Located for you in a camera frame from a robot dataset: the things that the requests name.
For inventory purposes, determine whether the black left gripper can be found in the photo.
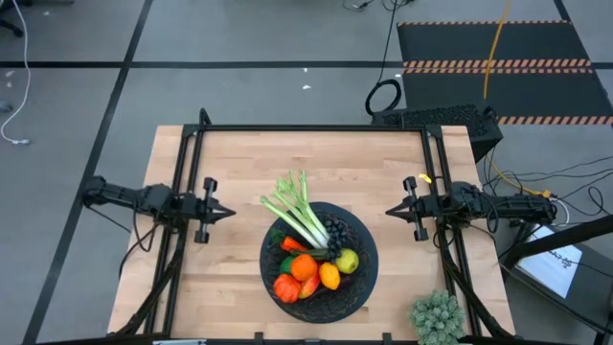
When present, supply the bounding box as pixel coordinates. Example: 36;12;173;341
194;176;237;243

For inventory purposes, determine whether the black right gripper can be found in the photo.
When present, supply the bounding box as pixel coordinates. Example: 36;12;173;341
385;175;432;242

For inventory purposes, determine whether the black grape bunch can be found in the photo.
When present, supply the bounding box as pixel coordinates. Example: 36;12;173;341
323;218;350;264

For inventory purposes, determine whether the yellow-green apple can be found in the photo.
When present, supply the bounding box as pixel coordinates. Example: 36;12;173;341
334;247;360;275

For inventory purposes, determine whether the red carrot with green leaves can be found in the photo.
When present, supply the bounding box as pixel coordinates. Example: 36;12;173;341
269;228;310;254

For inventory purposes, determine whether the green and white celery bunch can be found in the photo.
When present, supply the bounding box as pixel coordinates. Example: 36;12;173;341
260;170;332;250

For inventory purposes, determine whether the yellow-orange oval fruit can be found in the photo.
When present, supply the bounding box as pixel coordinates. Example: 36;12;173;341
319;262;342;291

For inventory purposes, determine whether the dark green vegetable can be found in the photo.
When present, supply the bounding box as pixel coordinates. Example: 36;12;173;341
289;247;331;263

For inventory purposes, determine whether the round orange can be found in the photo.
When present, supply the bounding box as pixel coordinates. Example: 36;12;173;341
290;253;319;283

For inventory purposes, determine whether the red round fruit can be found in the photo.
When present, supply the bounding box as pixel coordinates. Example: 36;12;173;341
273;273;303;305

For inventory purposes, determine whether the red and yellow mango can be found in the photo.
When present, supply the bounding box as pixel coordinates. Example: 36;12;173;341
298;271;322;301

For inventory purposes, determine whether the dark brown wicker basket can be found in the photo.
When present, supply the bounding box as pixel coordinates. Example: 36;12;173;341
265;210;373;323

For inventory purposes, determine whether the dark blue round woven placemat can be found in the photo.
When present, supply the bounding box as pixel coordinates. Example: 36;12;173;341
259;200;379;325

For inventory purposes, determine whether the green broccoli head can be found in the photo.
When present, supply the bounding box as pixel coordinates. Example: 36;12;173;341
408;288;467;345

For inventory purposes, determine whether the black stand bar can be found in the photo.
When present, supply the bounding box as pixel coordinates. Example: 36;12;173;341
502;214;613;269

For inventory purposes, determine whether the black hazard-striped floor mat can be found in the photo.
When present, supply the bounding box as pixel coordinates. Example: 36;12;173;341
396;19;613;127

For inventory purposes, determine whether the black chair base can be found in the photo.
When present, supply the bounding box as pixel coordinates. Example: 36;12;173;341
0;0;25;38

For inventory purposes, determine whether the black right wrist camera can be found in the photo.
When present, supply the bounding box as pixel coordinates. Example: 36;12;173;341
428;194;451;219

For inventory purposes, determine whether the black coiled floor cable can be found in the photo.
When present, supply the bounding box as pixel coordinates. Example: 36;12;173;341
364;0;403;116

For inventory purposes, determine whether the black aluminium table frame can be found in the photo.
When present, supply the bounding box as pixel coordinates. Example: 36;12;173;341
114;107;518;345

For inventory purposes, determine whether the yellow floor cable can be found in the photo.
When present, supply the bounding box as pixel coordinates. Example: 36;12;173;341
482;0;555;198

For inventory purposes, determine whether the white floor cable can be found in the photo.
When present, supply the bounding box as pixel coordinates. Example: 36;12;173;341
0;0;33;146

